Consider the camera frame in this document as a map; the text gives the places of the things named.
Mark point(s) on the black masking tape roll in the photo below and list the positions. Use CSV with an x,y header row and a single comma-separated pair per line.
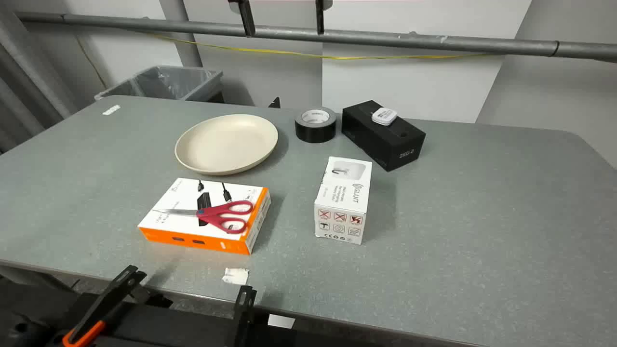
x,y
314,132

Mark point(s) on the beige round plate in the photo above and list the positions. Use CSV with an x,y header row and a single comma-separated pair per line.
x,y
224,146

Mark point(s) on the white crumpled tape piece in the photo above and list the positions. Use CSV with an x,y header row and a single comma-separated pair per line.
x,y
235,277

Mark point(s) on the white tape strip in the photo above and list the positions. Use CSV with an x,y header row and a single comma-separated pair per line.
x,y
110,111

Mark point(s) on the white printed carton box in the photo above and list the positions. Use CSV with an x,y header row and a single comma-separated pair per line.
x,y
341,200

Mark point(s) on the black rectangular box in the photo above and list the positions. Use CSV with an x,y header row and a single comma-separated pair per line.
x,y
386,148

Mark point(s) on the small white square device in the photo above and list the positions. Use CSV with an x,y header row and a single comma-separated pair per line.
x,y
384,117

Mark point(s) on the orange and white flat box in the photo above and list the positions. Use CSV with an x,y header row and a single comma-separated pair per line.
x,y
172,227

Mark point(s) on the white label sticker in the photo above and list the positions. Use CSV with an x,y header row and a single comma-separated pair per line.
x,y
280,321

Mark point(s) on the black orange bar clamp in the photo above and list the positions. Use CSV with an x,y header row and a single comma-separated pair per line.
x,y
106,302
243,316

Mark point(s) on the grey metal horizontal pipe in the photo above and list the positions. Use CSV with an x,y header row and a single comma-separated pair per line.
x,y
386,40

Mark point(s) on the black perforated mounting board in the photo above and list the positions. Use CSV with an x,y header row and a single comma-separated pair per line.
x,y
179,325

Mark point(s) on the small black table bracket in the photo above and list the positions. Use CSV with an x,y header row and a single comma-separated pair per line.
x,y
274,104

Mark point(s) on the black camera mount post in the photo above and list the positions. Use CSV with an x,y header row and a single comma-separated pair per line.
x,y
243,17
320,17

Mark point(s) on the grey metal upright post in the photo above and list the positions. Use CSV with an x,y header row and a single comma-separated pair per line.
x,y
179,32

